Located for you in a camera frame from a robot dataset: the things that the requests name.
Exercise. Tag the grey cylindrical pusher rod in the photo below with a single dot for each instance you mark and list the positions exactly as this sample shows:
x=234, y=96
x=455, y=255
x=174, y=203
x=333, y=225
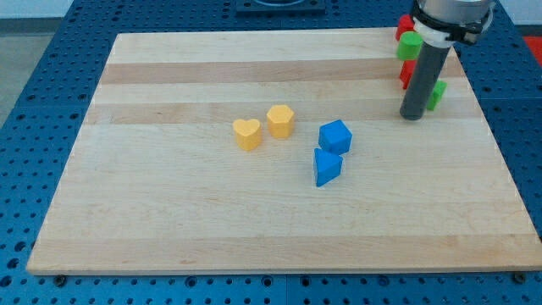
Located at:
x=424, y=78

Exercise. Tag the green star block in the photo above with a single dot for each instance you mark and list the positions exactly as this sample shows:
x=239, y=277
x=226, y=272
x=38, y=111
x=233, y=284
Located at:
x=436, y=95

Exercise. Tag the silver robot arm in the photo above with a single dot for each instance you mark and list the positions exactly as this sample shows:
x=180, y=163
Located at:
x=441, y=24

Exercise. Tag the red star block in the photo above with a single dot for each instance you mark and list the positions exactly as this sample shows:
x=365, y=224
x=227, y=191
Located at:
x=406, y=73

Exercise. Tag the green cylinder block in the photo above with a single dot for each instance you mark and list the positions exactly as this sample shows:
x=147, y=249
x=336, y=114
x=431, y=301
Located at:
x=409, y=46

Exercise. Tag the red block at top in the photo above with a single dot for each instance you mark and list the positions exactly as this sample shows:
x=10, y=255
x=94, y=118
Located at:
x=405, y=24

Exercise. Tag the blue cube block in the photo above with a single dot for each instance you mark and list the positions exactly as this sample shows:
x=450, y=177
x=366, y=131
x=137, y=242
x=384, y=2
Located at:
x=335, y=137

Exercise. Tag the blue triangle block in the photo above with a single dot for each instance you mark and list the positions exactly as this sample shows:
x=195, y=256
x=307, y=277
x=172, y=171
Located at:
x=326, y=166

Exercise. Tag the yellow hexagon block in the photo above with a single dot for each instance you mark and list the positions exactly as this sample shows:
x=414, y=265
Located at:
x=281, y=121

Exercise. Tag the yellow heart block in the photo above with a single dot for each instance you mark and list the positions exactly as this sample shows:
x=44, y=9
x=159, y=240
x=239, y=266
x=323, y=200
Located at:
x=248, y=133

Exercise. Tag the wooden board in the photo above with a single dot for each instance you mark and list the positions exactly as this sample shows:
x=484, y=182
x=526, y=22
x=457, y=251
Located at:
x=156, y=184

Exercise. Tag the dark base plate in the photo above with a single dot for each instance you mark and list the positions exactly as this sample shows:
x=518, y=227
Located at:
x=244, y=7

